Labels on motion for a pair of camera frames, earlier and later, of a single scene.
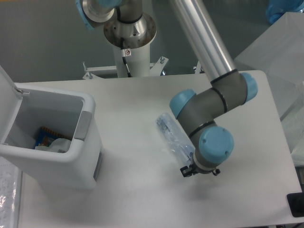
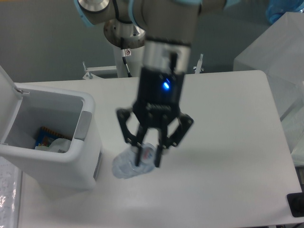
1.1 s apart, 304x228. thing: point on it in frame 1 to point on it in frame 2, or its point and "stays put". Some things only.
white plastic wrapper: x=60 y=145 stays put
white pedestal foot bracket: x=156 y=69 stays put
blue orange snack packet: x=46 y=136 stays put
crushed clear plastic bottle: x=185 y=150 to x=124 y=165
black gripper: x=186 y=172 to x=158 y=99
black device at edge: x=296 y=203 stays put
